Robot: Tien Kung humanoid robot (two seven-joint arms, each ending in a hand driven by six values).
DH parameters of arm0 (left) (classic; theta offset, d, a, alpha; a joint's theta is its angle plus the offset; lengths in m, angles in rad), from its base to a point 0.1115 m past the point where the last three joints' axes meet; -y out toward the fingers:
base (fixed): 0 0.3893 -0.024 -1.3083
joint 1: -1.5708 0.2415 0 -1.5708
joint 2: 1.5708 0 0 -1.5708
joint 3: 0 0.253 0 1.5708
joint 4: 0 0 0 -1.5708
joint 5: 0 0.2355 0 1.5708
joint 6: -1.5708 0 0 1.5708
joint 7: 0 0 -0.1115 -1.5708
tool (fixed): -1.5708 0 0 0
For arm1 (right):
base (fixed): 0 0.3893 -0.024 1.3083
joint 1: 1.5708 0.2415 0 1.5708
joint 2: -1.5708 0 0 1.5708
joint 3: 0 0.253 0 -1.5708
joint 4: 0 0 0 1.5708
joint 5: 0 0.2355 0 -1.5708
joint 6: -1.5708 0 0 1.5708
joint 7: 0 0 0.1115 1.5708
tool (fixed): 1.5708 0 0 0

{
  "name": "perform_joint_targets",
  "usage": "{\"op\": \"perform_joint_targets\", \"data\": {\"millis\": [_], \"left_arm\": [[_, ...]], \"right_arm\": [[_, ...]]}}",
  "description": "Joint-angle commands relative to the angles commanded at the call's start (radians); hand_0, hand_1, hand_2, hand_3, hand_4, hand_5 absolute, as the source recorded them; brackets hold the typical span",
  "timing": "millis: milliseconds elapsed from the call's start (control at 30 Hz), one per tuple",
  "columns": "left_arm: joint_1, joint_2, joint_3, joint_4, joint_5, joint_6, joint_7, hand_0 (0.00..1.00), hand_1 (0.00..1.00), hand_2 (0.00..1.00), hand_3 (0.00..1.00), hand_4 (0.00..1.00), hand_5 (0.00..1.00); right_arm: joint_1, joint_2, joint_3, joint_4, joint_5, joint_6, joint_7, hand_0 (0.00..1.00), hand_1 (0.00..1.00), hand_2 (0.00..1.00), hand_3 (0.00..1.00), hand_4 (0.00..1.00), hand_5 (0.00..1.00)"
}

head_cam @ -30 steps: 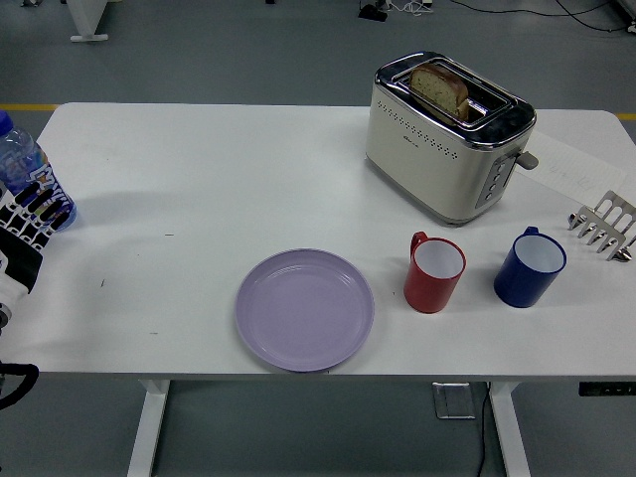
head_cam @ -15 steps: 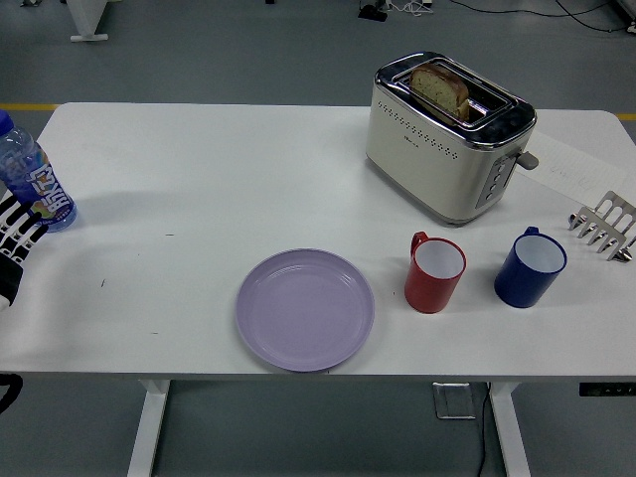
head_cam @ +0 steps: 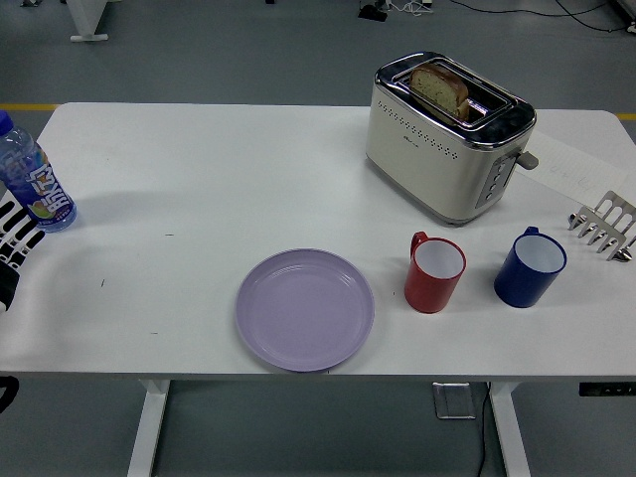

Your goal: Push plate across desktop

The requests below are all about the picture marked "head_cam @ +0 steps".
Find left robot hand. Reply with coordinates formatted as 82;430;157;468
0;191;49;314

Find purple round plate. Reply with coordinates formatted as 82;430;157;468
235;248;376;374

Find metal floor socket plate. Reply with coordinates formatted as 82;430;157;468
431;381;477;420

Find blue drink bottle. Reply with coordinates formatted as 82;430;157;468
0;109;79;234

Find white background table leg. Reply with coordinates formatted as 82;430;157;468
64;0;110;43

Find red mug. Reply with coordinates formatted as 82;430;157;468
403;231;468;314

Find cream and chrome toaster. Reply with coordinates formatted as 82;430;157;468
365;50;541;228

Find bread slice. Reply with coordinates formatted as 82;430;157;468
408;62;471;120

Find blue mug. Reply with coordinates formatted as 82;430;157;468
493;226;568;309

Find white paper sheet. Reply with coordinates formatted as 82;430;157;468
514;131;627;205

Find black table control panel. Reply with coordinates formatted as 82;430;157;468
578;382;636;398

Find silver metal rack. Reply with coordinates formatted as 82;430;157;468
567;190;636;263

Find white floor cables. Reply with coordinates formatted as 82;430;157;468
387;0;433;14

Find black power cable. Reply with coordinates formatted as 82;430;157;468
475;381;493;477

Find black floor cable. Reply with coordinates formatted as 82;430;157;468
449;0;636;34

